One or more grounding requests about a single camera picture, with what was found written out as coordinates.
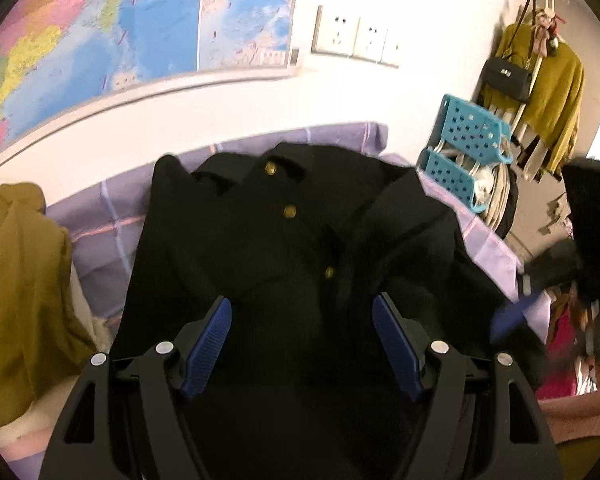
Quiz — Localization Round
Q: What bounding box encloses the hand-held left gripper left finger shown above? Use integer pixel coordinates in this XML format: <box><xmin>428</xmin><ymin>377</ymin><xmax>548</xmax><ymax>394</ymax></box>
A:
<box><xmin>39</xmin><ymin>296</ymin><xmax>233</xmax><ymax>480</ymax></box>

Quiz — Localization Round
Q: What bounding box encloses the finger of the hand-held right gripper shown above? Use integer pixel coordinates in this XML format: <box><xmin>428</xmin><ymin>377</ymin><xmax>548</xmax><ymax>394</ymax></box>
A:
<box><xmin>490</xmin><ymin>242</ymin><xmax>581</xmax><ymax>346</ymax></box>

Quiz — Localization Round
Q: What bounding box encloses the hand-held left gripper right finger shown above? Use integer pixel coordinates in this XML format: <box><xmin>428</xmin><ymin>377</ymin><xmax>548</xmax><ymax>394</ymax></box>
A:
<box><xmin>371</xmin><ymin>292</ymin><xmax>565</xmax><ymax>480</ymax></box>

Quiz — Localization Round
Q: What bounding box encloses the black jacket with gold buttons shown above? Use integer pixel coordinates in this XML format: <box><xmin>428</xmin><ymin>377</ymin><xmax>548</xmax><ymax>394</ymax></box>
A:
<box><xmin>111</xmin><ymin>142</ymin><xmax>551</xmax><ymax>480</ymax></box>

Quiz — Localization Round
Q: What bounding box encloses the magenta cloth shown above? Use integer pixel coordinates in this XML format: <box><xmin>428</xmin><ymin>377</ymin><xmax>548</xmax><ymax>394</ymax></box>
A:
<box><xmin>537</xmin><ymin>305</ymin><xmax>588</xmax><ymax>401</ymax></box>

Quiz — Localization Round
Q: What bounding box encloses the cream pleated skirt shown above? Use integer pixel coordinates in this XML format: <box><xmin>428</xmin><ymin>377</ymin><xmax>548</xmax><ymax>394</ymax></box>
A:
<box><xmin>510</xmin><ymin>105</ymin><xmax>553</xmax><ymax>181</ymax></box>

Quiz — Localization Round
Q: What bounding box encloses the mustard hanging sweater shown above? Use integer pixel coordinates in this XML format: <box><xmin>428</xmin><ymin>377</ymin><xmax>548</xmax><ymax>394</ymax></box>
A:
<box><xmin>480</xmin><ymin>10</ymin><xmax>586</xmax><ymax>176</ymax></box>

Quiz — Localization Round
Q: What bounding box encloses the teal plastic storage rack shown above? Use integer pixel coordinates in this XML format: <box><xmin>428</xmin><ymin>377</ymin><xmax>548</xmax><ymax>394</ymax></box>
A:
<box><xmin>416</xmin><ymin>94</ymin><xmax>513</xmax><ymax>216</ymax></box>

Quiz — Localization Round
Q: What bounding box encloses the black handbag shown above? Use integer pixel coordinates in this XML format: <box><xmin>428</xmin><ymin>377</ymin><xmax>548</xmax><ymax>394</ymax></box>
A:
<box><xmin>481</xmin><ymin>0</ymin><xmax>538</xmax><ymax>102</ymax></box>

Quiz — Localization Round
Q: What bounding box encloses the purple plaid bed sheet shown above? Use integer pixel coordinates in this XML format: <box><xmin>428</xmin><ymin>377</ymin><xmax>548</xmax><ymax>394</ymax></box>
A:
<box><xmin>0</xmin><ymin>121</ymin><xmax>553</xmax><ymax>480</ymax></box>

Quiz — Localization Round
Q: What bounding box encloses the mustard yellow cloth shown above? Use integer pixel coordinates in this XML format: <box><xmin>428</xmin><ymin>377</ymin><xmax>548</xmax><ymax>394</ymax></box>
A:
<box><xmin>0</xmin><ymin>182</ymin><xmax>111</xmax><ymax>436</ymax></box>

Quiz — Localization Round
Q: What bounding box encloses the white coat rack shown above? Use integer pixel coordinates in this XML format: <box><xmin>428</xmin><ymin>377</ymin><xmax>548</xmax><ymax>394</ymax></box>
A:
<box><xmin>507</xmin><ymin>0</ymin><xmax>573</xmax><ymax>141</ymax></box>

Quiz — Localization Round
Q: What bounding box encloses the white wall data outlet plate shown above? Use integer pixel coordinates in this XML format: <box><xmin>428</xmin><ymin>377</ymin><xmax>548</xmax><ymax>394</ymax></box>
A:
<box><xmin>380</xmin><ymin>27</ymin><xmax>402</xmax><ymax>67</ymax></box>

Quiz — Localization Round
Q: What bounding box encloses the white wall power socket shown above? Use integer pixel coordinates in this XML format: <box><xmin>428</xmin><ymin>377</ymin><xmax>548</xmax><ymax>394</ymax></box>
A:
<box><xmin>311</xmin><ymin>5</ymin><xmax>359</xmax><ymax>57</ymax></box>
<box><xmin>352</xmin><ymin>16</ymin><xmax>388</xmax><ymax>62</ymax></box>

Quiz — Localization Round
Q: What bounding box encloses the colourful wall map poster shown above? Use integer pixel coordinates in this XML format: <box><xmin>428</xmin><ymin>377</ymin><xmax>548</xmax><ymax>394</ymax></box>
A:
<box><xmin>0</xmin><ymin>0</ymin><xmax>306</xmax><ymax>181</ymax></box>

